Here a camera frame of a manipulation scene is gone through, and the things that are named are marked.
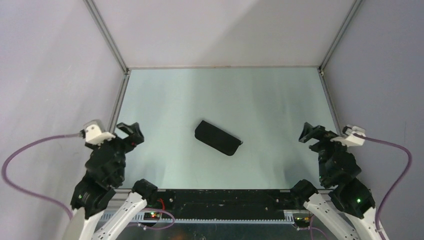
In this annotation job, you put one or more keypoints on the black zippered tool case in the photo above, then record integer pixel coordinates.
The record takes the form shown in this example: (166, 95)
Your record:
(217, 138)

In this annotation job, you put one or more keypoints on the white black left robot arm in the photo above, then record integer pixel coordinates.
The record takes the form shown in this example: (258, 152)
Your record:
(144, 202)

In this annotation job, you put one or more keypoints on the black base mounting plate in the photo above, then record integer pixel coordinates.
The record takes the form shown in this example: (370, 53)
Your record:
(224, 203)

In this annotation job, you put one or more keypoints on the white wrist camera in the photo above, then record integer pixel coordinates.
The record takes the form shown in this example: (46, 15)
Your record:
(95, 133)
(349, 136)

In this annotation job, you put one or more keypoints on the grey slotted cable duct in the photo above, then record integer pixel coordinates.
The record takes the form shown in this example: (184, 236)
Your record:
(146, 217)

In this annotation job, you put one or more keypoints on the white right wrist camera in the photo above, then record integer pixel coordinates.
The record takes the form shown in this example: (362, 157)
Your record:
(349, 136)

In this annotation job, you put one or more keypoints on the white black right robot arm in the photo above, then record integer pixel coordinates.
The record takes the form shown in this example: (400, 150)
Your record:
(346, 206)

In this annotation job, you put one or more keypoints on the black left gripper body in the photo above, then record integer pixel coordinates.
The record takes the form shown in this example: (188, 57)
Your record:
(119, 144)

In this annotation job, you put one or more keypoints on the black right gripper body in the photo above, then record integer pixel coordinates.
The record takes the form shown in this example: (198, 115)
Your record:
(324, 148)

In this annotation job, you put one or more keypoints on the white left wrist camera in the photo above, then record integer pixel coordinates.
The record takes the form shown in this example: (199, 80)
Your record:
(95, 133)

